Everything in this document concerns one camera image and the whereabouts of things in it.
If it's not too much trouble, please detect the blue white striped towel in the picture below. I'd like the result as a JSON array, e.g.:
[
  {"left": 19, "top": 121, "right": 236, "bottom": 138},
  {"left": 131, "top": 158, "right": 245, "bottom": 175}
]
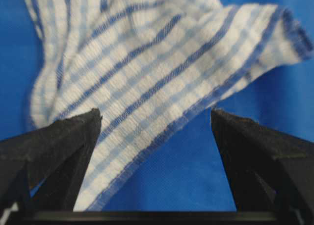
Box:
[{"left": 25, "top": 0, "right": 314, "bottom": 211}]

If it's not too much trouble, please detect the blue table cloth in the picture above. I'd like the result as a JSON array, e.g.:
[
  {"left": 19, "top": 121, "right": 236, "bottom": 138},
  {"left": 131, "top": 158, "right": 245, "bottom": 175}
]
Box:
[{"left": 0, "top": 0, "right": 314, "bottom": 212}]

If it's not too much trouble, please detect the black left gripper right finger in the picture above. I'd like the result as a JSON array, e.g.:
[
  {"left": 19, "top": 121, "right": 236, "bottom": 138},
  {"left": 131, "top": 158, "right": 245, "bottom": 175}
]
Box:
[{"left": 210, "top": 109, "right": 314, "bottom": 218}]

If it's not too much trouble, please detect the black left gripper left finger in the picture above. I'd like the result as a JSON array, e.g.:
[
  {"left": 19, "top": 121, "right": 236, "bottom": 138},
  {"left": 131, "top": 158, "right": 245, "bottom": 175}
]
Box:
[{"left": 0, "top": 108, "right": 102, "bottom": 215}]

